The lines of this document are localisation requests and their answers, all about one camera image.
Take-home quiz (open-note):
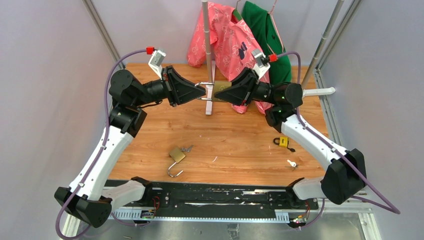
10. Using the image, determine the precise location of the white clothes rack right pole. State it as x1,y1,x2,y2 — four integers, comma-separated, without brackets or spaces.
301,0,345,92

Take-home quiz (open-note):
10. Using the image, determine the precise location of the pink patterned jacket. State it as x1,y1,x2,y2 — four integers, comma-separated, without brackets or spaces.
187,1,273,115

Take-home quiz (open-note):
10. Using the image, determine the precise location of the white headed key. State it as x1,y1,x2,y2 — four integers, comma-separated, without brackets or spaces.
286,159,299,170

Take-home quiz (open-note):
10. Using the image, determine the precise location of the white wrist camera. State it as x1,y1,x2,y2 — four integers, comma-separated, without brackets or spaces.
148,49,167,79
251,48,271,79

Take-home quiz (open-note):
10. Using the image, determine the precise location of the brass padlock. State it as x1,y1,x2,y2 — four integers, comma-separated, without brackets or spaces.
194,81,232,102
167,147,186,178

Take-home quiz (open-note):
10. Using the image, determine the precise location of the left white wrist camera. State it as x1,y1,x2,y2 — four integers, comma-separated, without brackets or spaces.
148,49,167,79

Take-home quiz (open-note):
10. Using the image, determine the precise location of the white clothes rack left pole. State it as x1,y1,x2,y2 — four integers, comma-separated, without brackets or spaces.
201,0,216,116

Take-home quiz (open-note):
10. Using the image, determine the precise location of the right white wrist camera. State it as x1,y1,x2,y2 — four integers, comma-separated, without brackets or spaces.
251,48,271,79

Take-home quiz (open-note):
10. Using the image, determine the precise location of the green shirt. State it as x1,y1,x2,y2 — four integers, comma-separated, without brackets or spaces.
231,1,292,85

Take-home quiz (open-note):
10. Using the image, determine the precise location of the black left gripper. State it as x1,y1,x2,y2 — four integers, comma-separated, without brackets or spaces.
133,65,206,108

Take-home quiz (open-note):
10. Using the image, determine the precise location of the yellow padlock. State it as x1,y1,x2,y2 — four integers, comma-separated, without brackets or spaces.
273,136,296,153

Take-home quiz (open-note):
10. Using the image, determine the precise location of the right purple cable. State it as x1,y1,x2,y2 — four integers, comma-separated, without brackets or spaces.
268,51,402,229

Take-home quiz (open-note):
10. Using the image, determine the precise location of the white clothes rack pole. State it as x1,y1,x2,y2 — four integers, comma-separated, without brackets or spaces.
201,0,216,116
301,0,345,92

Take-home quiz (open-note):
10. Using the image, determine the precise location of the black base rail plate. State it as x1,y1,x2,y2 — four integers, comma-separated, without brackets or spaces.
114,181,319,223

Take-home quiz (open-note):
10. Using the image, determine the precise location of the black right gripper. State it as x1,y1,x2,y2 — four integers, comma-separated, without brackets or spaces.
213,67,279,107

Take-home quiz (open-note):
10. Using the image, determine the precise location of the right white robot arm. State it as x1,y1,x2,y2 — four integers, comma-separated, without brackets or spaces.
214,67,367,209

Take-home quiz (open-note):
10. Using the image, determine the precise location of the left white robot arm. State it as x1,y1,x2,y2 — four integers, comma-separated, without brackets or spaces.
54,66,206,228

